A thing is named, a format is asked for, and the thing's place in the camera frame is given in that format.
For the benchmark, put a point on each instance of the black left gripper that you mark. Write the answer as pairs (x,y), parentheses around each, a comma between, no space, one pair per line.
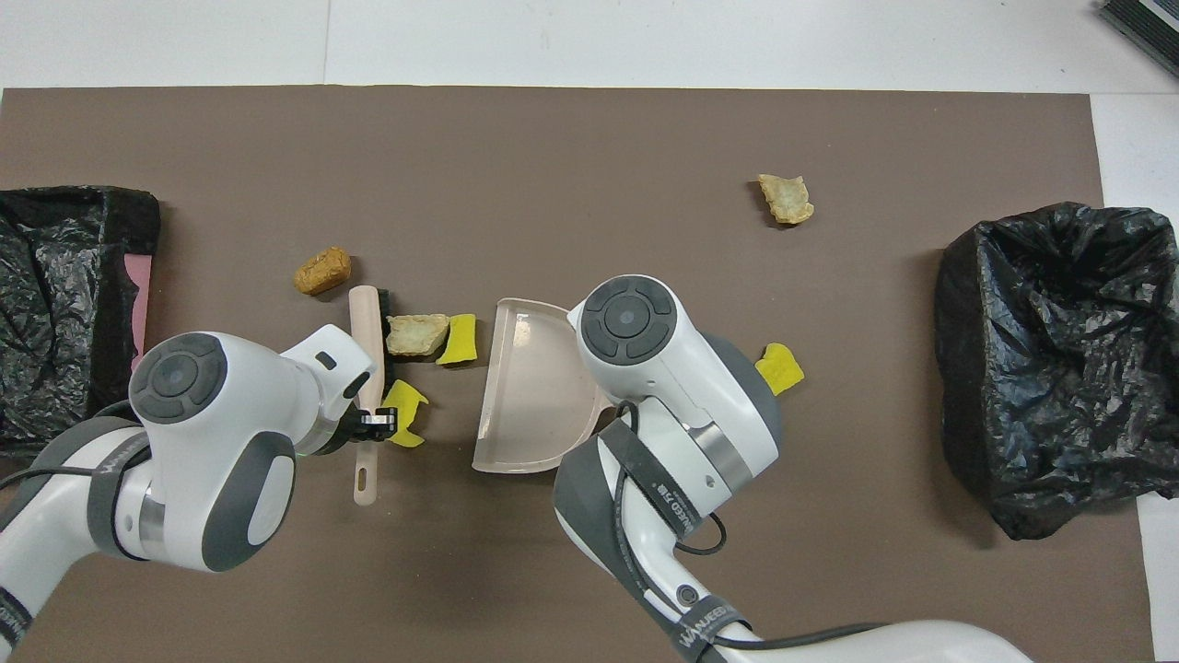
(350,433)

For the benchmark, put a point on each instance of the notched yellow sponge piece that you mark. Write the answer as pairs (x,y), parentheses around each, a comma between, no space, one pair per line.
(405,401)

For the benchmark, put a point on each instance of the beige angular foam chunk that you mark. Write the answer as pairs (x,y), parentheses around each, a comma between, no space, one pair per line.
(414,336)

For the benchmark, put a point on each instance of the beige brush with black bristles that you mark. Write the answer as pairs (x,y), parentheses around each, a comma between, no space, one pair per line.
(365,322)

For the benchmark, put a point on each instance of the small yellow sponge piece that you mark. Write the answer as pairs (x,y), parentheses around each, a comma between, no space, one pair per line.
(459,343)

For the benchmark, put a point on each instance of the beige plastic dustpan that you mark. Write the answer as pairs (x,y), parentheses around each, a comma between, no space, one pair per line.
(530,387)

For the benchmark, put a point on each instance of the orange-brown sponge chunk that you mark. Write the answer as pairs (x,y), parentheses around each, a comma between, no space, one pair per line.
(322,272)

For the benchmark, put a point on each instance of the rounded yellow sponge chunk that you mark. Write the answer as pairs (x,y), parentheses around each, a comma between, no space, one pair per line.
(781,370)

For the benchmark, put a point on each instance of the beige jagged foam chunk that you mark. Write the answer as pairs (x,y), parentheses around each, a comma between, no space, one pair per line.
(787,200)

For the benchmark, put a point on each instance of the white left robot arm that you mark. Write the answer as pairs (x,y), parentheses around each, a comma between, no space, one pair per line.
(203,442)

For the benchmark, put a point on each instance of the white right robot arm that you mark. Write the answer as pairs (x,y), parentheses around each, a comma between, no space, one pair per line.
(682,387)

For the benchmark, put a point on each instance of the pink bin with black bag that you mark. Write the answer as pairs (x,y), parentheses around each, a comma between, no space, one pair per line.
(55,276)

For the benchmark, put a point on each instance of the black bag lined bin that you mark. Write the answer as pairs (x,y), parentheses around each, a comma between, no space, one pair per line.
(1050,368)

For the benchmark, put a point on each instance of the brown table mat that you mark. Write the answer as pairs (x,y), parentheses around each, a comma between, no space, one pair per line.
(589,166)

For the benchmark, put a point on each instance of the dark grey ribbed device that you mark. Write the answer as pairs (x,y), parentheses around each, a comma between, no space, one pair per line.
(1147,28)

